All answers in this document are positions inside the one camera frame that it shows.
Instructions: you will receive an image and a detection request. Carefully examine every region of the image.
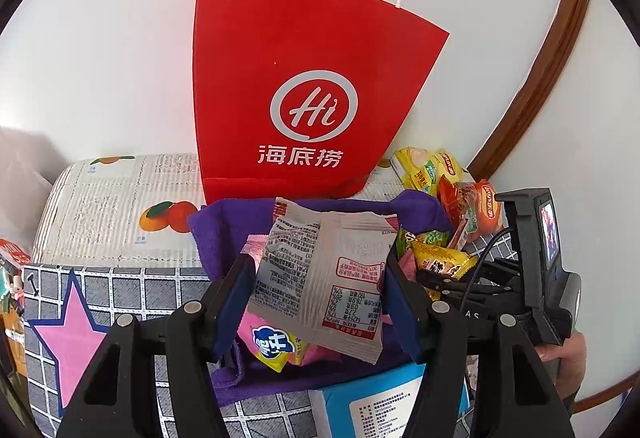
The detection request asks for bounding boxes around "blue white box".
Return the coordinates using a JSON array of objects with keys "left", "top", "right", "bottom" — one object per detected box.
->
[{"left": 308, "top": 360, "right": 471, "bottom": 438}]

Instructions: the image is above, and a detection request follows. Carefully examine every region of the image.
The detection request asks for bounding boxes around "yellow brown snack packet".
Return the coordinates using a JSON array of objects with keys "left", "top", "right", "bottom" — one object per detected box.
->
[{"left": 411, "top": 240, "right": 480, "bottom": 280}]

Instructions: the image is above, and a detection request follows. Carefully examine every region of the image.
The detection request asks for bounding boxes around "yellow green snack packet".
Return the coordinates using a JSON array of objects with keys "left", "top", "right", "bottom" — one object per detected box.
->
[{"left": 390, "top": 147, "right": 442, "bottom": 196}]

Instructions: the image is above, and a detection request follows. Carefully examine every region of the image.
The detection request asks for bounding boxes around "person's right hand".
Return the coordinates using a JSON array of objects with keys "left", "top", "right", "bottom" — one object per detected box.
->
[{"left": 537, "top": 333, "right": 587, "bottom": 400}]

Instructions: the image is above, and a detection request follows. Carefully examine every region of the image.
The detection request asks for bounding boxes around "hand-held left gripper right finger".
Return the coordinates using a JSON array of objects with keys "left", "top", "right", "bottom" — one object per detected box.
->
[{"left": 382, "top": 255, "right": 576, "bottom": 438}]

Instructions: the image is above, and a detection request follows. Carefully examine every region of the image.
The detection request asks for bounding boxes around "white plastic bag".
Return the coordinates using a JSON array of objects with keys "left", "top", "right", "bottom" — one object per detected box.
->
[{"left": 0, "top": 128, "right": 68, "bottom": 267}]

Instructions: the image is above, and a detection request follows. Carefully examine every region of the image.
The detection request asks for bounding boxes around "small pink snack packet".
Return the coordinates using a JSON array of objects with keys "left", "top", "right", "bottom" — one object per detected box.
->
[
  {"left": 399, "top": 228, "right": 420, "bottom": 280},
  {"left": 240, "top": 234, "right": 274, "bottom": 265}
]

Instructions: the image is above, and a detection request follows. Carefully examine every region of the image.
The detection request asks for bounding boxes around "purple cloth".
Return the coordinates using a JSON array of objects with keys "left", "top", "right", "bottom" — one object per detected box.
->
[{"left": 187, "top": 190, "right": 456, "bottom": 406}]

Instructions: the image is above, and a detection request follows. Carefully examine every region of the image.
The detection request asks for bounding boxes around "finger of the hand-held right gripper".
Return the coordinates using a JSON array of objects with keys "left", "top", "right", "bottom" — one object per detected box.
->
[
  {"left": 417, "top": 269, "right": 501, "bottom": 293},
  {"left": 439, "top": 289, "right": 496, "bottom": 308}
]

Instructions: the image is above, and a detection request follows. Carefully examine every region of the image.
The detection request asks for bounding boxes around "grid blanket with pink star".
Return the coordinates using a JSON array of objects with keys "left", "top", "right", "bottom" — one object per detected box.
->
[{"left": 22, "top": 238, "right": 501, "bottom": 438}]

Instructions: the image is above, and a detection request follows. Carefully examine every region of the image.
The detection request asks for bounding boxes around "black cable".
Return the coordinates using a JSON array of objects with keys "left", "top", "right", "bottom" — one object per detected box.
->
[{"left": 462, "top": 227, "right": 517, "bottom": 311}]

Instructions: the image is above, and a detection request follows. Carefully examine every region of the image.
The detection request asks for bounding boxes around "white fruit-print box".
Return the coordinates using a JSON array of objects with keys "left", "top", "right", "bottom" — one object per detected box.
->
[{"left": 32, "top": 153, "right": 406, "bottom": 266}]

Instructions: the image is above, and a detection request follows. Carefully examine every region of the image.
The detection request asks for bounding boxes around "yellow red-label snack packet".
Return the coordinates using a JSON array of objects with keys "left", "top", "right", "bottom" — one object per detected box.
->
[{"left": 434, "top": 149, "right": 463, "bottom": 191}]

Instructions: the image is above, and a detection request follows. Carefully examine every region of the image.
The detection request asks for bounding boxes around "silver red snack packet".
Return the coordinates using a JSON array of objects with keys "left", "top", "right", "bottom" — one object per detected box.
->
[{"left": 246, "top": 197, "right": 401, "bottom": 365}]

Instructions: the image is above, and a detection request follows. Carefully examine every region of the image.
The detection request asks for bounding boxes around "pile of small clutter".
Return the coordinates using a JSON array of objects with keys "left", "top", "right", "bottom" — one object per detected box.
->
[{"left": 0, "top": 263, "right": 27, "bottom": 324}]

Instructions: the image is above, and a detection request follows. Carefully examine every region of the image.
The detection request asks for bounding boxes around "clear red snack pack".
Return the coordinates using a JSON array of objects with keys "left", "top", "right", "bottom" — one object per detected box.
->
[{"left": 438, "top": 182, "right": 473, "bottom": 241}]

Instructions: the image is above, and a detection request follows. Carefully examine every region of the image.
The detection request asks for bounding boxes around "red paper bag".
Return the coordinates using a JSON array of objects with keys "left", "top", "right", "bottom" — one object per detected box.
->
[{"left": 192, "top": 0, "right": 450, "bottom": 206}]

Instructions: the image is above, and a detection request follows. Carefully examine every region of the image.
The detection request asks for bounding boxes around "large pink snack packet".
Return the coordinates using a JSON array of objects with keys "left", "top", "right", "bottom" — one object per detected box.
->
[{"left": 237, "top": 310, "right": 383, "bottom": 365}]

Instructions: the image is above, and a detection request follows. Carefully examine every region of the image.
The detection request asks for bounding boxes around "yellow blue-logo snack packet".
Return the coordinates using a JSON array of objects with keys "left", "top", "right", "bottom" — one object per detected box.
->
[{"left": 250, "top": 323, "right": 302, "bottom": 373}]

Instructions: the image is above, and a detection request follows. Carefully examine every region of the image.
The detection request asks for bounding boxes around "brown wooden door frame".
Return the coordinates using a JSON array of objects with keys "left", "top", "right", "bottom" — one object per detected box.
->
[{"left": 467, "top": 0, "right": 632, "bottom": 399}]

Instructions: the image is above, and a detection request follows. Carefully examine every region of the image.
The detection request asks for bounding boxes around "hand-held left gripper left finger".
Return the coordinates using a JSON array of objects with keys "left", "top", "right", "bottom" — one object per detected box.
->
[{"left": 57, "top": 254, "right": 257, "bottom": 438}]

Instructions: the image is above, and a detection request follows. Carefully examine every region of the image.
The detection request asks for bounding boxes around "orange snack packet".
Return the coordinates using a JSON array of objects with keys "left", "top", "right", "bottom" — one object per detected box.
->
[{"left": 465, "top": 180, "right": 504, "bottom": 239}]

